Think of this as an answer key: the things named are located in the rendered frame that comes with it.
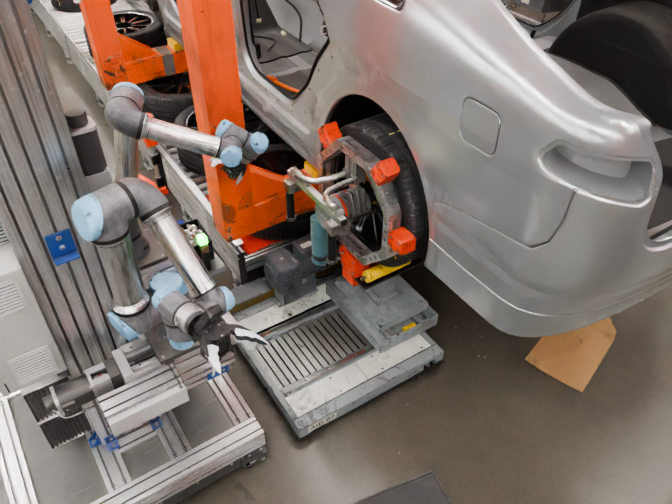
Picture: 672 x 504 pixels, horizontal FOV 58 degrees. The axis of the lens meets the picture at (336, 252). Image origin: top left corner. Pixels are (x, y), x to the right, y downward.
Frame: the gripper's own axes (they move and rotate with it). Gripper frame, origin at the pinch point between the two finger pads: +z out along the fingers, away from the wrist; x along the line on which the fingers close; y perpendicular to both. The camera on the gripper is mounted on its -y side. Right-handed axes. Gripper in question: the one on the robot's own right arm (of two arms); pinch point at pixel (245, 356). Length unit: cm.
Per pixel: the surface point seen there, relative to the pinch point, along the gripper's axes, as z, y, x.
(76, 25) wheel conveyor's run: -491, 70, -218
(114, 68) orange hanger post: -292, 39, -140
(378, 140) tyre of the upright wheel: -48, -8, -112
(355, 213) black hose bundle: -39, 13, -91
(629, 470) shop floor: 84, 105, -144
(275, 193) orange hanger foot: -103, 40, -110
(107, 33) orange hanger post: -293, 15, -138
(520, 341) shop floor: 13, 100, -177
